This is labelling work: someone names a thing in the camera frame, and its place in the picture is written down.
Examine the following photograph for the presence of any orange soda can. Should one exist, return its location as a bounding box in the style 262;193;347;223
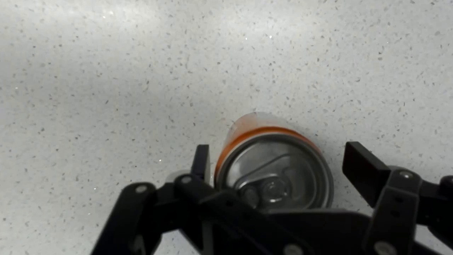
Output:
212;112;335;212

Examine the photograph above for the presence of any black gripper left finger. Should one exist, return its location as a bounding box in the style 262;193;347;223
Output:
89;144;284;255

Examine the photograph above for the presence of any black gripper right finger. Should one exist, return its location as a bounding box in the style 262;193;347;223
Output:
341;141;453;255

